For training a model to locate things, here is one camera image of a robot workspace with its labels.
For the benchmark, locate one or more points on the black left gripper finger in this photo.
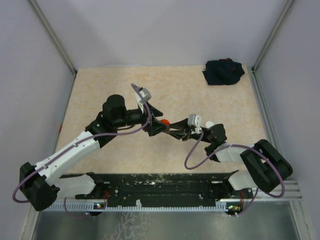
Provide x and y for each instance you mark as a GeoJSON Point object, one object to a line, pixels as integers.
{"type": "Point", "coordinates": [158, 127]}
{"type": "Point", "coordinates": [152, 111]}

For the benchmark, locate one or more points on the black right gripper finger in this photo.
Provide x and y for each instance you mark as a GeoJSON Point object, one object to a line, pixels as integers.
{"type": "Point", "coordinates": [180, 125]}
{"type": "Point", "coordinates": [181, 134]}

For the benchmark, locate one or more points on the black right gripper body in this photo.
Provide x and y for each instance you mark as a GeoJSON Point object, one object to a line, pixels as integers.
{"type": "Point", "coordinates": [204, 138]}

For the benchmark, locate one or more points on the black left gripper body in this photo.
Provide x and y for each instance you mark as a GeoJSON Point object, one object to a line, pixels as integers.
{"type": "Point", "coordinates": [146, 127]}

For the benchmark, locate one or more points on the orange earbud charging case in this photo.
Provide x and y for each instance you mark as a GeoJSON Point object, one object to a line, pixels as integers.
{"type": "Point", "coordinates": [165, 121]}

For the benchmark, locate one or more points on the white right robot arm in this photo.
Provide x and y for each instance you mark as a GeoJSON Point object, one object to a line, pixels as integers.
{"type": "Point", "coordinates": [265, 169]}

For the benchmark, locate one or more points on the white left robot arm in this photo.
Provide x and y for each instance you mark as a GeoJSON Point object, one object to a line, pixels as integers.
{"type": "Point", "coordinates": [42, 184]}

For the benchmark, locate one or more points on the dark crumpled cloth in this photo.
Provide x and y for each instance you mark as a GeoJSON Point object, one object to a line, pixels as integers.
{"type": "Point", "coordinates": [222, 72]}

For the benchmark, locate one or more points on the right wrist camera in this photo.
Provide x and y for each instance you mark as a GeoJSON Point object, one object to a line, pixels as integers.
{"type": "Point", "coordinates": [194, 122]}

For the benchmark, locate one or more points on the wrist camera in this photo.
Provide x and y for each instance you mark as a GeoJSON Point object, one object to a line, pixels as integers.
{"type": "Point", "coordinates": [142, 96]}
{"type": "Point", "coordinates": [194, 122]}

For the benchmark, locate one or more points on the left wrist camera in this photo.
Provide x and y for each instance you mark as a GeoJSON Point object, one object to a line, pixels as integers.
{"type": "Point", "coordinates": [142, 96]}

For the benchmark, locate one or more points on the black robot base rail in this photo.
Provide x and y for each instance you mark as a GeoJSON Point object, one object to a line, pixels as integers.
{"type": "Point", "coordinates": [164, 189]}

